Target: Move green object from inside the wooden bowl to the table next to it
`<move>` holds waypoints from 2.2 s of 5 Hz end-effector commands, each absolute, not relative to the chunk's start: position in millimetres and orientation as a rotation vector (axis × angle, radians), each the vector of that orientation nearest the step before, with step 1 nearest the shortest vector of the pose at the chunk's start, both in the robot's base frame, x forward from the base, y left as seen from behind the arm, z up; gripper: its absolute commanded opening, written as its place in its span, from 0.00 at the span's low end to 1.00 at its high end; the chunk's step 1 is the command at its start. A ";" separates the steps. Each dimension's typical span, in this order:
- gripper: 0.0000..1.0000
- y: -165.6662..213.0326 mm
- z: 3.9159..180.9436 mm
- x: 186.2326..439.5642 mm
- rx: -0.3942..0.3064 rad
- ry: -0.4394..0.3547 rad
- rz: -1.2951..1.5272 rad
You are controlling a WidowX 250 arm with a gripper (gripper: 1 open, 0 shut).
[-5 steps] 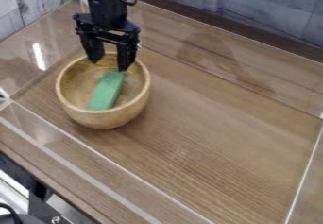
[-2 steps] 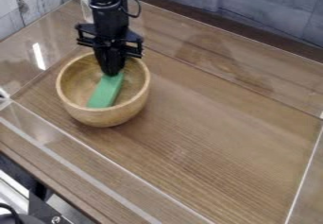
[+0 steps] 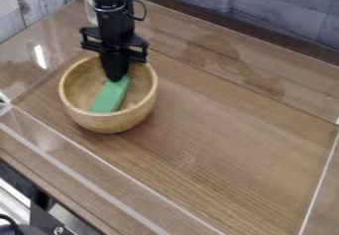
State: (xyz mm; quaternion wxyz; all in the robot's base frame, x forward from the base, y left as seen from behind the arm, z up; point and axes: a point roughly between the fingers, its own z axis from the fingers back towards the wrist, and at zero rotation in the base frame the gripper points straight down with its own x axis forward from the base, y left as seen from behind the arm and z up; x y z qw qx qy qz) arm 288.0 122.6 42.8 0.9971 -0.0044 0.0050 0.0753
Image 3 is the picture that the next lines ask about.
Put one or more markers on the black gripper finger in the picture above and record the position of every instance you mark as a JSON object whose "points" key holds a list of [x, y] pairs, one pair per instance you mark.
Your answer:
{"points": [[121, 61], [107, 64]]}

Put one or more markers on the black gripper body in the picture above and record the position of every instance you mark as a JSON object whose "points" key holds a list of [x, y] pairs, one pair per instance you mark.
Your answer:
{"points": [[113, 37]]}

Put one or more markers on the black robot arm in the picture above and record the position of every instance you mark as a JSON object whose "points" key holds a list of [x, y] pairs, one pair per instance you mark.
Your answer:
{"points": [[113, 38]]}

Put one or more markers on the clear acrylic enclosure wall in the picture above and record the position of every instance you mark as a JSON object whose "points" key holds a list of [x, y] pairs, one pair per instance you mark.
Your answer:
{"points": [[234, 158]]}

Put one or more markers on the black metal table bracket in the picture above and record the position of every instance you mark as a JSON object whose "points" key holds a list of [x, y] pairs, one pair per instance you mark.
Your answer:
{"points": [[42, 219]]}

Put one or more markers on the wooden bowl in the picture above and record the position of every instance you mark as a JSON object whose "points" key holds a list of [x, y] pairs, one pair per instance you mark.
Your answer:
{"points": [[81, 85]]}

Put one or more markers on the green rectangular block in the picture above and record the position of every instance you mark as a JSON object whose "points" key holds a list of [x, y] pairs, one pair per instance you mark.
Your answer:
{"points": [[111, 96]]}

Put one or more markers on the clear acrylic corner bracket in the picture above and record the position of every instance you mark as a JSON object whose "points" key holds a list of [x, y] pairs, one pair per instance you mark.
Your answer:
{"points": [[90, 12]]}

